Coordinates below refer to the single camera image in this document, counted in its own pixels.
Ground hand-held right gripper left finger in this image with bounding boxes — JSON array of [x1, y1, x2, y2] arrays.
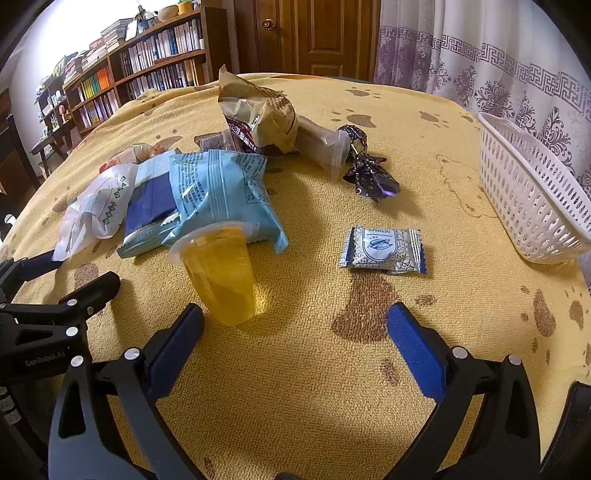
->
[[48, 302, 206, 480]]

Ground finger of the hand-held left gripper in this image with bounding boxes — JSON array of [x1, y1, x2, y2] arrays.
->
[[0, 271, 121, 348], [0, 250, 62, 289]]

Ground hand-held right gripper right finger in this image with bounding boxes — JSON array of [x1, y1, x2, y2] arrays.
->
[[387, 302, 541, 480]]

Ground yellow jelly cup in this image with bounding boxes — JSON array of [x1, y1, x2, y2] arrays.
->
[[167, 220, 264, 328]]

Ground white translucent snack packet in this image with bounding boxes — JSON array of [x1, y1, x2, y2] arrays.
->
[[52, 164, 139, 262]]

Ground navy and pale blue packet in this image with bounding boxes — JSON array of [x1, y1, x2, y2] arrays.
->
[[116, 178, 178, 259]]

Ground small white blue packet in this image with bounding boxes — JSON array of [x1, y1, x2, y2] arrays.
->
[[339, 225, 428, 276]]

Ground clear orange snack packet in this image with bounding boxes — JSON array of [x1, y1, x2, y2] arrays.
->
[[104, 142, 178, 174]]

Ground light blue snack packet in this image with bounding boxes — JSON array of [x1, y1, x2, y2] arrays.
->
[[161, 148, 289, 254]]

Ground purple foil candy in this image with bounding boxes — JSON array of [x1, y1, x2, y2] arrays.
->
[[337, 124, 401, 202]]

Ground white plastic basket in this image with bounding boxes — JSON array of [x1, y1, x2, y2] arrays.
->
[[477, 112, 591, 265]]

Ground clear brown chocolate packet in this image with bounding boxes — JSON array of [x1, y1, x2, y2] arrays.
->
[[196, 115, 262, 155]]

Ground clear beige pastry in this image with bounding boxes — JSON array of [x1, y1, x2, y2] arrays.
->
[[295, 115, 352, 180]]

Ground brown paper snack bag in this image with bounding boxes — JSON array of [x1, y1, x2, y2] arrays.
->
[[217, 65, 298, 155]]

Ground dark wooden chair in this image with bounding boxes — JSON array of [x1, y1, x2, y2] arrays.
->
[[0, 88, 42, 195]]

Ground yellow paw print blanket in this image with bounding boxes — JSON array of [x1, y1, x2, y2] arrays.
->
[[0, 73, 591, 480]]

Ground small dark open shelf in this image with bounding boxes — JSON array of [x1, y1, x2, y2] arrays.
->
[[30, 76, 77, 176]]

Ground rows of shelved books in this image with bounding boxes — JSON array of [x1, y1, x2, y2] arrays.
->
[[69, 18, 208, 130]]

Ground stacks of books atop bookcase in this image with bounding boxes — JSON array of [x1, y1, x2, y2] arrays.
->
[[65, 18, 134, 81]]

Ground wooden bookcase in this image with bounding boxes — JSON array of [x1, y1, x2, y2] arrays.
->
[[62, 7, 232, 137]]

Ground white purple patterned curtain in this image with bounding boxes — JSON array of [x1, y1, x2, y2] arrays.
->
[[374, 0, 591, 185]]

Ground brown wooden door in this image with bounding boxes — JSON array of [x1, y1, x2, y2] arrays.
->
[[233, 0, 382, 84]]

